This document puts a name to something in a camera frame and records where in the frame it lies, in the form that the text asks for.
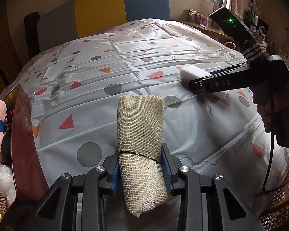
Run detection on red box with gold interior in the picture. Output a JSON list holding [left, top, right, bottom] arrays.
[[4, 85, 49, 202]]

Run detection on purple box on desk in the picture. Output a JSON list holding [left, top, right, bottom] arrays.
[[200, 15, 209, 28]]

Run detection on black wig with colourful beads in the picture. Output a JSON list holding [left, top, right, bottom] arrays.
[[1, 109, 14, 167]]

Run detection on wicker chair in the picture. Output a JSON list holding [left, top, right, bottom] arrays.
[[258, 171, 289, 230]]

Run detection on person's right hand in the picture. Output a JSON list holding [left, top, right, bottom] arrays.
[[253, 87, 289, 134]]

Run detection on beige mesh cloth roll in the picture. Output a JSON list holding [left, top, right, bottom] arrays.
[[117, 95, 171, 217]]

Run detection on grey yellow blue headboard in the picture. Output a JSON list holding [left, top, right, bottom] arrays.
[[37, 0, 171, 51]]

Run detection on wooden side desk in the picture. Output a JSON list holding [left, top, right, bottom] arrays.
[[178, 20, 233, 41]]

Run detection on patterned white bed sheet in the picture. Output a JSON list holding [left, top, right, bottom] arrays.
[[0, 18, 289, 231]]

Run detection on clear plastic bag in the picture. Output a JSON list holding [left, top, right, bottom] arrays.
[[0, 163, 16, 207]]

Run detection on black cable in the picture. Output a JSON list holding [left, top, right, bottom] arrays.
[[262, 93, 289, 194]]

